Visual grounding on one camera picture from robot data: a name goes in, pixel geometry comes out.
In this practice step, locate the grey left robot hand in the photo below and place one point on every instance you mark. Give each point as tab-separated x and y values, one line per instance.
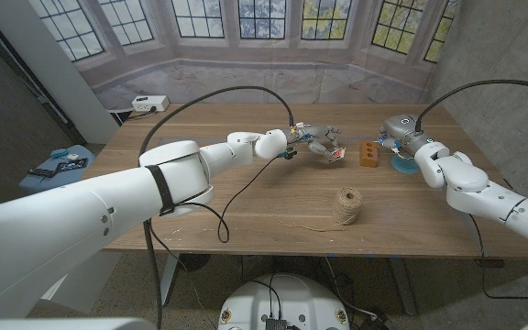
314	132

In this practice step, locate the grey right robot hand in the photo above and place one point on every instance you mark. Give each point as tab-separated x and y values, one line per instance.
403	130

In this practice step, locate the red white match box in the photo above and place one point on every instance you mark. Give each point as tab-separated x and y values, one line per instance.
337	154

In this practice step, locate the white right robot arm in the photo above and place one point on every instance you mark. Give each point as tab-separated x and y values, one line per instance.
475	188

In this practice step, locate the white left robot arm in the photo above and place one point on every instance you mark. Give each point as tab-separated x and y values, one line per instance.
85	220

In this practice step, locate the wooden block with two holes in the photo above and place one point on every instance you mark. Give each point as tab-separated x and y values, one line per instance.
369	154

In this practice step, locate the blue round disc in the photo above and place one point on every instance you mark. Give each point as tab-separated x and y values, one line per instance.
406	167

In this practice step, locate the printed window backdrop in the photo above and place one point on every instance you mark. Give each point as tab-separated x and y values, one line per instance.
337	69

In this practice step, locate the brown twine spool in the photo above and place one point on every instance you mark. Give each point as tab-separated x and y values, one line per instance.
347	206

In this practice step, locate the loose twine strand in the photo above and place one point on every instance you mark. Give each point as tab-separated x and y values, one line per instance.
310	227

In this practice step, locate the grey table leg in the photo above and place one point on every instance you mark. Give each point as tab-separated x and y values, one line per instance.
403	286
168	279

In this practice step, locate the white power strip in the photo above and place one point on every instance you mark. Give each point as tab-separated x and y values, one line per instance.
150	103

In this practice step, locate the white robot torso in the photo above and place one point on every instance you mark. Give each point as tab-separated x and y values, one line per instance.
287	298

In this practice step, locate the black round fan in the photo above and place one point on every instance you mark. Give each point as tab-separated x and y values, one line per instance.
194	262

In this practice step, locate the white small object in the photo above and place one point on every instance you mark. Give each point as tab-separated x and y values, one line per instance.
72	157

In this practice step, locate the long black remote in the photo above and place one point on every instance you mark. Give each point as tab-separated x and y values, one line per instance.
71	165

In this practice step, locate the teal small object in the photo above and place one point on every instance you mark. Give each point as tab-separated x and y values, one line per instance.
59	153

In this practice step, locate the blue stool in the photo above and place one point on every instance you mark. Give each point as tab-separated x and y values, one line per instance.
48	183

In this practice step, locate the short black remote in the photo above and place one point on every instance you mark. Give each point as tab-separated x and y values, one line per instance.
40	172

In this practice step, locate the white robot chest rim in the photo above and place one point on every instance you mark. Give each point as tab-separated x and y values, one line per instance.
62	324

